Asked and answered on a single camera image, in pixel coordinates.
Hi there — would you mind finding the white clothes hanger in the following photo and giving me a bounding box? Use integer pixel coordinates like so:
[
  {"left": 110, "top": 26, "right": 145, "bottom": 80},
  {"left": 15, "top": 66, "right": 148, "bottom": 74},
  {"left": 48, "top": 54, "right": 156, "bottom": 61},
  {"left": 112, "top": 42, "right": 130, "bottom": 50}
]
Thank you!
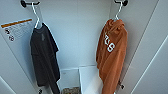
[
  {"left": 31, "top": 2, "right": 46, "bottom": 31},
  {"left": 111, "top": 1, "right": 125, "bottom": 23}
]

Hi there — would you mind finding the orange hoodie with white print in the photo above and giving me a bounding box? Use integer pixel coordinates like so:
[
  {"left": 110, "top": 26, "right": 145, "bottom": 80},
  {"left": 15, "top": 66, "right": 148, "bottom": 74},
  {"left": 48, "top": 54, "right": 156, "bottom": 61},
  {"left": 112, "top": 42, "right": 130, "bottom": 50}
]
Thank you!
[{"left": 95, "top": 18, "right": 130, "bottom": 94}]

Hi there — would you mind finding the white inner box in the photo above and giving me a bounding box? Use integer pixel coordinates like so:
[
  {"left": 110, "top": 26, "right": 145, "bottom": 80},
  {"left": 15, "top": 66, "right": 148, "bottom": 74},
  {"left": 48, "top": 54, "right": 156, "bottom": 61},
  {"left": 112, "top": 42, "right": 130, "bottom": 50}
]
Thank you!
[{"left": 77, "top": 64, "right": 105, "bottom": 94}]

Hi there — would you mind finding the white wardrobe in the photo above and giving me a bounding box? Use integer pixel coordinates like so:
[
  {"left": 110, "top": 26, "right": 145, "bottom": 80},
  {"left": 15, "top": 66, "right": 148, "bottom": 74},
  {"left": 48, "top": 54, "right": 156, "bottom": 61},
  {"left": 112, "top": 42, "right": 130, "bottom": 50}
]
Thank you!
[{"left": 19, "top": 0, "right": 161, "bottom": 94}]

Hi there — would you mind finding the small dark door hinge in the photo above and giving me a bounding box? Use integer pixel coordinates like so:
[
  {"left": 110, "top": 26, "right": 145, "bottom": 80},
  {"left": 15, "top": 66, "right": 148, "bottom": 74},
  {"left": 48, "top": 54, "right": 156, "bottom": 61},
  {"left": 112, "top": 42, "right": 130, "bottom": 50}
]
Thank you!
[
  {"left": 36, "top": 87, "right": 44, "bottom": 94},
  {"left": 117, "top": 81, "right": 125, "bottom": 91}
]

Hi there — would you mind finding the white sticker with orange stripe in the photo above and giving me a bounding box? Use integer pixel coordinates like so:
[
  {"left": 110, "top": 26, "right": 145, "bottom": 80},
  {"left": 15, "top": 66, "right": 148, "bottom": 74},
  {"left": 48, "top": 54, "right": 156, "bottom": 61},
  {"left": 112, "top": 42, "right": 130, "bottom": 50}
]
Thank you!
[{"left": 0, "top": 17, "right": 35, "bottom": 43}]

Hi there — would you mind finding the black wardrobe hook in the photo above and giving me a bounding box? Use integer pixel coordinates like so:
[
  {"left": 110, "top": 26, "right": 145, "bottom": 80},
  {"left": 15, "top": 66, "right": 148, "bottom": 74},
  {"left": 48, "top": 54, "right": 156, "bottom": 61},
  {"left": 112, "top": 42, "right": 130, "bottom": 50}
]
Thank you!
[
  {"left": 19, "top": 0, "right": 41, "bottom": 9},
  {"left": 113, "top": 0, "right": 130, "bottom": 7}
]

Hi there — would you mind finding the black t-shirt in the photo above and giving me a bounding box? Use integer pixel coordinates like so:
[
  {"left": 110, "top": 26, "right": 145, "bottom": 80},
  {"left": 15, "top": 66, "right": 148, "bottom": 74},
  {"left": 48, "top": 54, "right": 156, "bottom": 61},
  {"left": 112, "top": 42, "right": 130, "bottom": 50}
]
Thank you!
[{"left": 29, "top": 23, "right": 62, "bottom": 94}]

